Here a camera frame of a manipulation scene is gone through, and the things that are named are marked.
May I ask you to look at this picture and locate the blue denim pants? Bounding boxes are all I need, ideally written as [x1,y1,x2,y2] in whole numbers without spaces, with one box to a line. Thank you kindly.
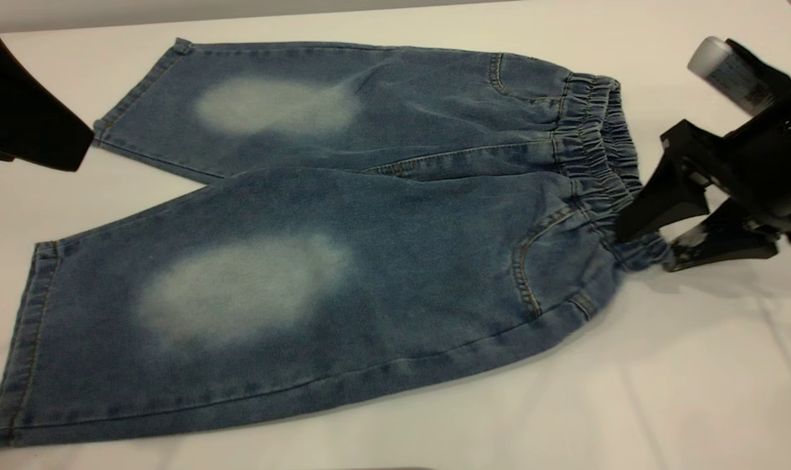
[0,38,673,450]

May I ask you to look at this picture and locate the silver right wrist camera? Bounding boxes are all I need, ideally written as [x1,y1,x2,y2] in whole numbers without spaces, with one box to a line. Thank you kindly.
[688,36,791,117]

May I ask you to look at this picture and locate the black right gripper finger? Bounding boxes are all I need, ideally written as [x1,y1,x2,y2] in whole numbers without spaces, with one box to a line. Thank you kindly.
[614,147,709,242]
[666,199,779,272]

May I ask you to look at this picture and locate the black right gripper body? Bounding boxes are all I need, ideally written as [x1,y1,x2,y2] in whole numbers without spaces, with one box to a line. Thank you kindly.
[660,91,791,247]

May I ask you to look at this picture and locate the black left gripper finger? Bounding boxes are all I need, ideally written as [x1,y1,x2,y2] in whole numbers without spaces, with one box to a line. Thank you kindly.
[0,10,95,172]

